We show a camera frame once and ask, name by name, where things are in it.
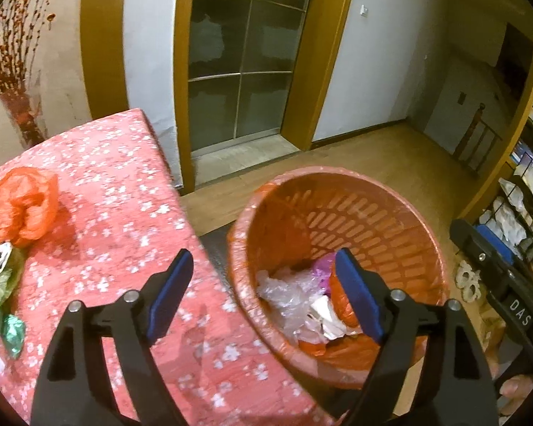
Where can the wooden shelf cabinet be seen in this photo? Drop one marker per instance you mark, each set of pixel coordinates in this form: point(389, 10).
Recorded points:
point(528, 97)

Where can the white slippers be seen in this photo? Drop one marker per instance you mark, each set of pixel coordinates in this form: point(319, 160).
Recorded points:
point(467, 282)

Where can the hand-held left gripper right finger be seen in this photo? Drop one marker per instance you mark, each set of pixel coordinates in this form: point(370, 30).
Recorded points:
point(359, 297)

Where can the red floral tablecloth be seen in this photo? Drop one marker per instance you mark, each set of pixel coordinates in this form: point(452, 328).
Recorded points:
point(115, 213)

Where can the bunch of white plastic bags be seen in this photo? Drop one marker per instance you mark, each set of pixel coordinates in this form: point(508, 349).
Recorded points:
point(511, 222)

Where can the white paper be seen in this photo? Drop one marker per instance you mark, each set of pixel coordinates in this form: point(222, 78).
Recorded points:
point(322, 308)

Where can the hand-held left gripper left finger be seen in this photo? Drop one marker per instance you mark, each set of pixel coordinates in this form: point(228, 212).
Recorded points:
point(168, 301)

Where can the white translucent plastic bag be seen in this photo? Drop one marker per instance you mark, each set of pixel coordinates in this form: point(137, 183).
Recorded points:
point(288, 288)

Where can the glass vase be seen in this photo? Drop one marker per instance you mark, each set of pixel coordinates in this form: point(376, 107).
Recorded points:
point(22, 111)

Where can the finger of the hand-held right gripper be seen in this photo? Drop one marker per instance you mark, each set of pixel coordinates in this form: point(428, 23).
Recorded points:
point(493, 248)

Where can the wooden chair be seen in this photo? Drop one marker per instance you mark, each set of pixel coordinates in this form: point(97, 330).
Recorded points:
point(477, 137)

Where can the large orange-red plastic bag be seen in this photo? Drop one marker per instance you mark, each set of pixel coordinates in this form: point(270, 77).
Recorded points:
point(20, 206)

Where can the green leafy wrapper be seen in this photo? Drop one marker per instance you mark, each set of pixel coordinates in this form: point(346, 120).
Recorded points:
point(4, 279)

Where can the slotted wastebasket with red liner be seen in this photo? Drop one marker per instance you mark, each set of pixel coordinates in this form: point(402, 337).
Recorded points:
point(382, 239)

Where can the purple plastic bag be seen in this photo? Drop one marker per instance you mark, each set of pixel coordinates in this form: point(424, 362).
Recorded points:
point(323, 270)

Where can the green foil wrapper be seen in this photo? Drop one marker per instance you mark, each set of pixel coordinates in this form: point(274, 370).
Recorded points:
point(14, 335)

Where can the wooden framed glass door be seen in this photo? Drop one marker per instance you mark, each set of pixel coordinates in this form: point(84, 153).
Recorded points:
point(248, 62)

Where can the red plastic bag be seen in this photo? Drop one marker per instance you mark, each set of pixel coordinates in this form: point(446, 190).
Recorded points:
point(340, 306)

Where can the person's right hand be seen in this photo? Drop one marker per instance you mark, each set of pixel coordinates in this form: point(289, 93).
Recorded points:
point(519, 390)

